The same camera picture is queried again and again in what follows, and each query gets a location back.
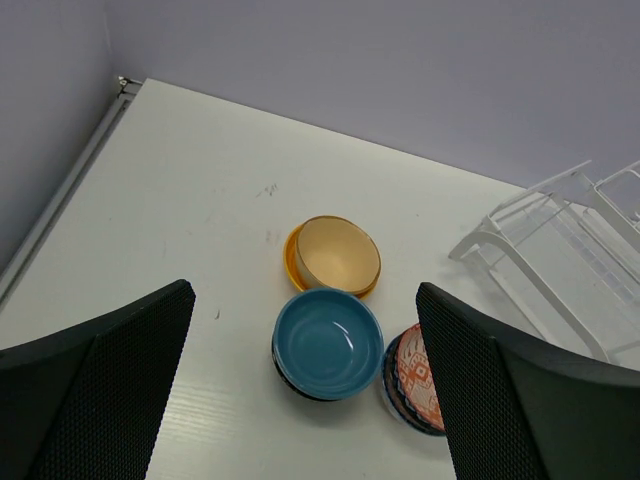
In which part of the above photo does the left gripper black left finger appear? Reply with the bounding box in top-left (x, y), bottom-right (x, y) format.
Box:
top-left (1, 279), bottom-right (196, 479)

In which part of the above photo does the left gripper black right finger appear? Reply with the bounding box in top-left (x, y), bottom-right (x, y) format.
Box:
top-left (416, 282), bottom-right (639, 479)

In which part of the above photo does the orange white patterned bowl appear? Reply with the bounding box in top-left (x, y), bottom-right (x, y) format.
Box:
top-left (381, 324), bottom-right (446, 437)

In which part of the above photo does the solid blue bowl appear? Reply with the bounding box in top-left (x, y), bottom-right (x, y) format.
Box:
top-left (272, 288), bottom-right (385, 397)

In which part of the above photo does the cream bowl gold rim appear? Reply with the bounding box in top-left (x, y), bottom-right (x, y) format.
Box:
top-left (294, 215), bottom-right (383, 295)

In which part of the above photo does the yellow orange bowl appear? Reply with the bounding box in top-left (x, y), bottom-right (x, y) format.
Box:
top-left (284, 223), bottom-right (377, 302)

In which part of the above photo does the white wire dish rack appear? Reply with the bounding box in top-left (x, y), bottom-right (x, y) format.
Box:
top-left (449, 163), bottom-right (639, 369)

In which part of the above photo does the aluminium table edge rail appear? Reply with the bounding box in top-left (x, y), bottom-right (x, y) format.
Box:
top-left (1, 76), bottom-right (144, 308)

